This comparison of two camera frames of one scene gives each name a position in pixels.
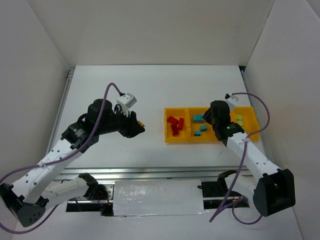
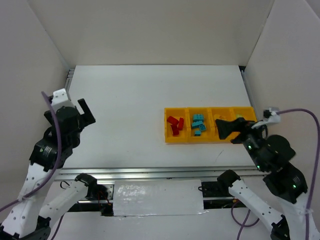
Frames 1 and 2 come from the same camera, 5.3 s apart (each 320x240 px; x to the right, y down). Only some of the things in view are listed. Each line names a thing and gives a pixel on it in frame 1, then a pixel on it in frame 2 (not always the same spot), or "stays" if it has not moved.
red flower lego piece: (172, 120) stays
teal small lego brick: (203, 128) stays
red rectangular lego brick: (181, 124) stays
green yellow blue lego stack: (140, 123) -> (198, 124)
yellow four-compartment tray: (187, 124) stays
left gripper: (129, 125) -> (83, 118)
